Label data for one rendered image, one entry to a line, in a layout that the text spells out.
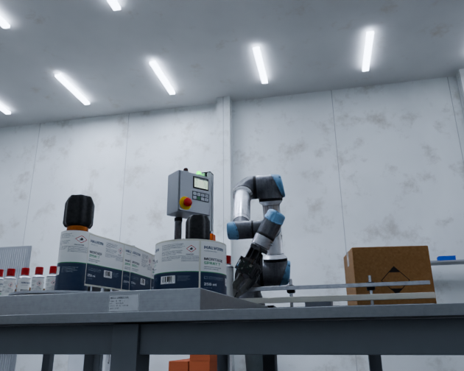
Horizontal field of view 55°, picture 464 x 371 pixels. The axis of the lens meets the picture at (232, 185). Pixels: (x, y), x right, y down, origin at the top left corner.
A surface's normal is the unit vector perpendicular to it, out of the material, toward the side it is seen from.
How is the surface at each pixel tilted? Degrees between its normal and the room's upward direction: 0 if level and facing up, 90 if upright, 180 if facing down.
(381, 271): 90
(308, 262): 90
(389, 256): 90
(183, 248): 90
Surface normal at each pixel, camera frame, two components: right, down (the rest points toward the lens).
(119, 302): -0.29, -0.31
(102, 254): 0.92, -0.13
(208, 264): 0.51, -0.28
